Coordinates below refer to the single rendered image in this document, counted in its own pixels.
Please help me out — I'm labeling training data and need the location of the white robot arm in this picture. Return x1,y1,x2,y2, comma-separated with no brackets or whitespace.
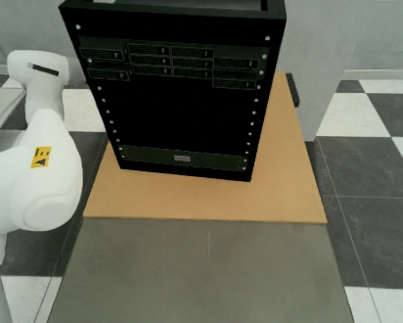
0,50,86,264

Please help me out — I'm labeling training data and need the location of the tan flat board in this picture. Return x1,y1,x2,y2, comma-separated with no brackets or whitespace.
83,71,328,224

